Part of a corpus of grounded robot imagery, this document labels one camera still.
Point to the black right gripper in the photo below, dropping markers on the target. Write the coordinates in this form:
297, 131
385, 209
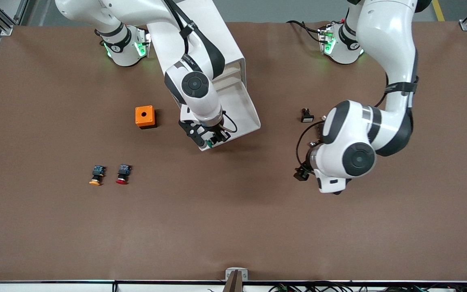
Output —
216, 132

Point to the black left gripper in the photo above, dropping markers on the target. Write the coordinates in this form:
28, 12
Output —
303, 172

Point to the green push button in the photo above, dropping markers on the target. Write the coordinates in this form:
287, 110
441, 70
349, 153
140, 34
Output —
210, 143

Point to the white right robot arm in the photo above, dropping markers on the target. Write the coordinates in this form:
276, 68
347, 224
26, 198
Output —
195, 85

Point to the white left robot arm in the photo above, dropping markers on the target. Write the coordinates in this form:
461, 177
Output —
383, 36

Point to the black square white-faced button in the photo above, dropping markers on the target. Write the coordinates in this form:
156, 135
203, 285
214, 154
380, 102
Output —
307, 117

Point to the red push button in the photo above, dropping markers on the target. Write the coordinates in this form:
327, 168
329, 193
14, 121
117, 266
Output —
123, 174

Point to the white drawer cabinet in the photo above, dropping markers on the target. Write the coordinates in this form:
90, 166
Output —
221, 32

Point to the yellow push button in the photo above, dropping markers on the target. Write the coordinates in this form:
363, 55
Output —
96, 176

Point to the orange button enclosure box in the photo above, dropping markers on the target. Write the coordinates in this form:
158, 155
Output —
144, 115

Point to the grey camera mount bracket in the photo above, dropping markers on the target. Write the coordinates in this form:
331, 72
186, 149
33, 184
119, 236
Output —
236, 272

